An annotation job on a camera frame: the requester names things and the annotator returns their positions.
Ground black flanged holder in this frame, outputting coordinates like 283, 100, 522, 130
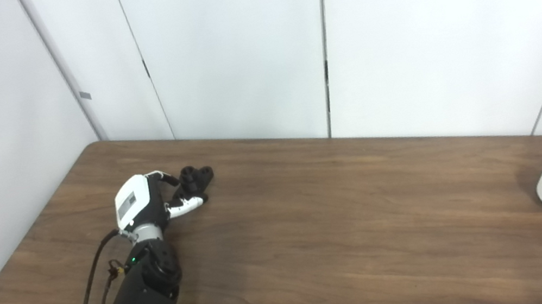
168, 162, 218, 208

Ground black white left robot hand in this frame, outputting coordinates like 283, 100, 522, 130
109, 162, 213, 238

